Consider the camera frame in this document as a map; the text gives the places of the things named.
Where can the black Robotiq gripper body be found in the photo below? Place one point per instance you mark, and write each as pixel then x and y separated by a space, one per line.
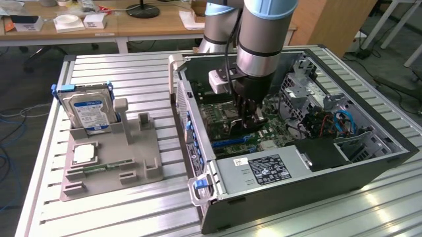
pixel 251 89

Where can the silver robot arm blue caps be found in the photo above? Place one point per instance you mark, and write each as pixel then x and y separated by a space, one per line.
pixel 263 37

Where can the CPU socket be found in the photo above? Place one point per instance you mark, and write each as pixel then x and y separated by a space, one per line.
pixel 227 112

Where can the green Dell motherboard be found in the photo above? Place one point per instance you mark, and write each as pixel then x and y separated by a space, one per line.
pixel 270 128

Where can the blue expansion slot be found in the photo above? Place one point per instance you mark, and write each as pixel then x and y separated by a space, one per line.
pixel 230 142

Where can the metal disk bay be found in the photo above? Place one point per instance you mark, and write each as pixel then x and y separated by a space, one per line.
pixel 362 148
pixel 298 92

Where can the silver chipset heatsink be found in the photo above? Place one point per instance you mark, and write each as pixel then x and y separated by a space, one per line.
pixel 271 146

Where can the grey power supply unit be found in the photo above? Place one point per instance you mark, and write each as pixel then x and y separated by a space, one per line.
pixel 263 170

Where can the black plastic shroud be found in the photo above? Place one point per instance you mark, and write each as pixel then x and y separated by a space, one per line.
pixel 319 154

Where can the white paper sheet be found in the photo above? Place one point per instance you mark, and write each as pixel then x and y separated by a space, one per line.
pixel 191 24

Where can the blue release latch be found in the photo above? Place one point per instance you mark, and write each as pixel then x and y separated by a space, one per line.
pixel 199 184

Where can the wooden cabinet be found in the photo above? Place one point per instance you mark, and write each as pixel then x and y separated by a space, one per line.
pixel 330 24

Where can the brown cardboard box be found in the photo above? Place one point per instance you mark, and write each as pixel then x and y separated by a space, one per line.
pixel 198 10

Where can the black power adapter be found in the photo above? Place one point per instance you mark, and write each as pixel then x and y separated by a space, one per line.
pixel 362 54

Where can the black open PC case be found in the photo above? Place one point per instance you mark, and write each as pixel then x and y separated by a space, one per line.
pixel 297 197

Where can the grey plastic parts rack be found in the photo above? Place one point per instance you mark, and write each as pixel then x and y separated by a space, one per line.
pixel 131 153

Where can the black floor stand base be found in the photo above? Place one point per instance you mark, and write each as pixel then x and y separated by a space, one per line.
pixel 398 85

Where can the black monitor stand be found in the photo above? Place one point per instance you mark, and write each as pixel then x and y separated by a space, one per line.
pixel 143 12

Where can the hard disk with blue rails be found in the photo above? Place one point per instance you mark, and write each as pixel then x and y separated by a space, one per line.
pixel 88 116

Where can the green RAM stick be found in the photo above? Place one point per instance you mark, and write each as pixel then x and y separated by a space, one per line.
pixel 100 167

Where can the silver CPU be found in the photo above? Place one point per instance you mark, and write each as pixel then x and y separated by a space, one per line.
pixel 84 154

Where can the small white box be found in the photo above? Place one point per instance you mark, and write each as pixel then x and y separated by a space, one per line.
pixel 94 22

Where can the white tape roll box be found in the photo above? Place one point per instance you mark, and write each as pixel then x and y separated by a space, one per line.
pixel 67 23

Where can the black chair base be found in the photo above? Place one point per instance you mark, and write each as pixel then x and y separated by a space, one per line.
pixel 40 50

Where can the wooden desk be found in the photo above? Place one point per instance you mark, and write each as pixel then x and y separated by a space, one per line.
pixel 39 35

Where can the grey cup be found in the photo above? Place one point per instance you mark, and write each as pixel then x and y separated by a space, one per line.
pixel 48 3

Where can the white box black lid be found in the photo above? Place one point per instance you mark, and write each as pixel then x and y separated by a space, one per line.
pixel 28 26

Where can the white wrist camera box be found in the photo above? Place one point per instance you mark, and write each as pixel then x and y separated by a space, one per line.
pixel 219 85

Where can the white table frame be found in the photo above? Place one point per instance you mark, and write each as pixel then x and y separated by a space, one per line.
pixel 380 24

